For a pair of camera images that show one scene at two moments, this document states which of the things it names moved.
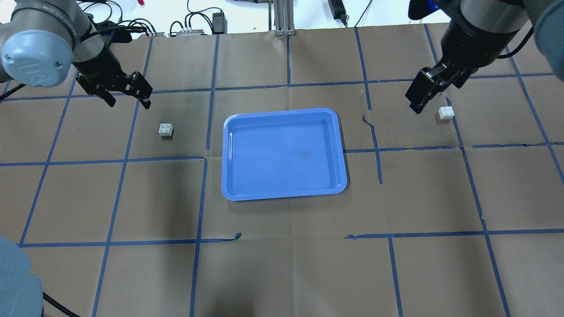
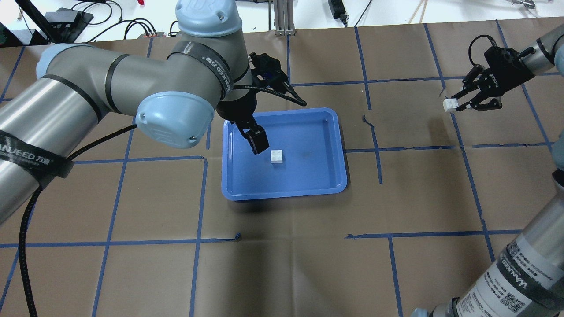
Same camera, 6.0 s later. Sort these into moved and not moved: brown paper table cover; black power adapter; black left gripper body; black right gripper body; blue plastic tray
Moved: black right gripper body; black left gripper body
Not moved: blue plastic tray; black power adapter; brown paper table cover
